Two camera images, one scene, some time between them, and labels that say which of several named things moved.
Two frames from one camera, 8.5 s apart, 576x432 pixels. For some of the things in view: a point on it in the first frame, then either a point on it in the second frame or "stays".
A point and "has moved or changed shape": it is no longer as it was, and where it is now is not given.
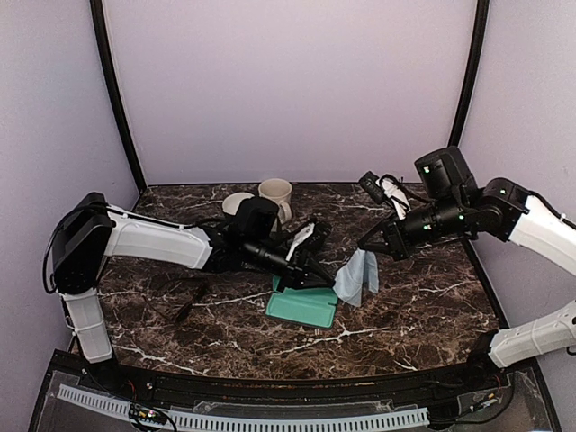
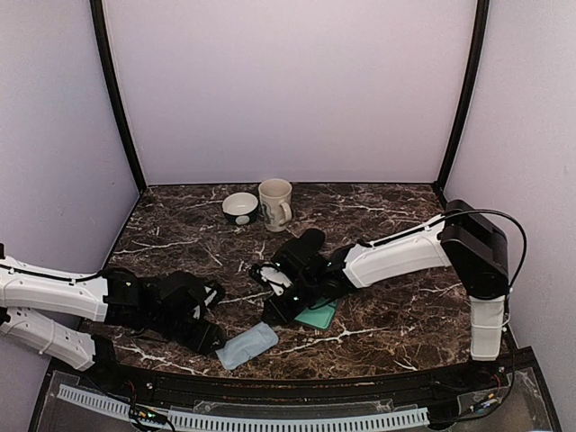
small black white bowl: x=232 y=201 stays
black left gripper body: x=255 y=247 → x=168 y=324
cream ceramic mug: x=279 y=191 stays
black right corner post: x=481 y=19 stays
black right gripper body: x=448 y=218 → x=307 y=295
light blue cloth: x=348 y=281 has moved or changed shape
